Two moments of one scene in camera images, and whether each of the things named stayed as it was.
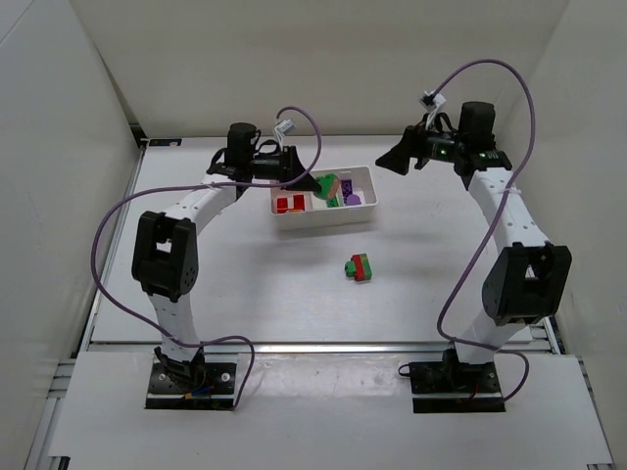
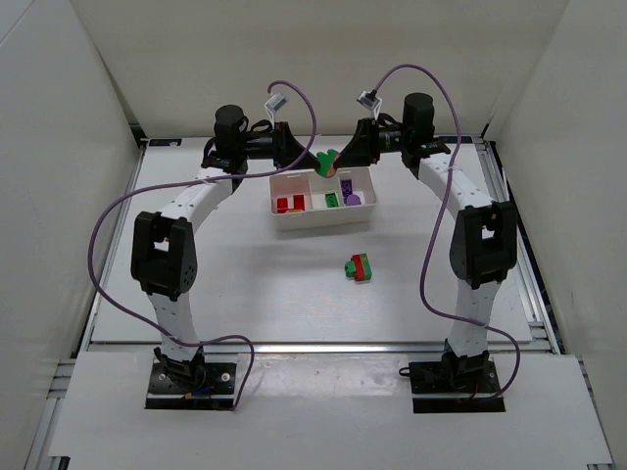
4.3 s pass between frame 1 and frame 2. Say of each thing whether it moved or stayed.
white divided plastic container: stayed
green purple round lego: moved
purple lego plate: stayed
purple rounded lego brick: stayed
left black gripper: moved
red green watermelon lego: stayed
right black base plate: stayed
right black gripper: moved
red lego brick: stayed
